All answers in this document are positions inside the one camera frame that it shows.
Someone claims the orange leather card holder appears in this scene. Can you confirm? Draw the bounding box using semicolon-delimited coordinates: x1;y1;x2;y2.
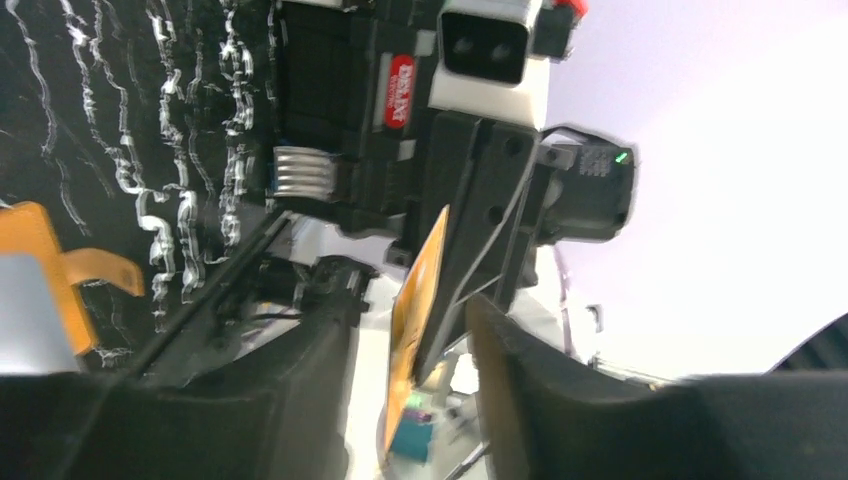
1;202;145;375

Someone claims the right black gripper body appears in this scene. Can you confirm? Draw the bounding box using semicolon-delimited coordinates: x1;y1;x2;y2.
423;109;637;266

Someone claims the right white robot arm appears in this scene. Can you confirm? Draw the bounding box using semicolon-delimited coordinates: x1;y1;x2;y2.
272;111;636;440

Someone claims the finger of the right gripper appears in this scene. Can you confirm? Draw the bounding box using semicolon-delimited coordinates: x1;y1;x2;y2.
413;119;540;383

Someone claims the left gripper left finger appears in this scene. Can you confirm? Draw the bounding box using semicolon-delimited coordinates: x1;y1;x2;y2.
1;316;351;479

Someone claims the gold credit card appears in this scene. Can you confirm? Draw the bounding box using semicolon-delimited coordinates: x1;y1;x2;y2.
384;206;450;451

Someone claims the black plastic toolbox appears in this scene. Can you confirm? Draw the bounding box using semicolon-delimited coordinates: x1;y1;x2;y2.
280;1;443;237

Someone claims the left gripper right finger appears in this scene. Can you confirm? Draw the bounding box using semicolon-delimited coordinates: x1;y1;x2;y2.
466;296;847;479

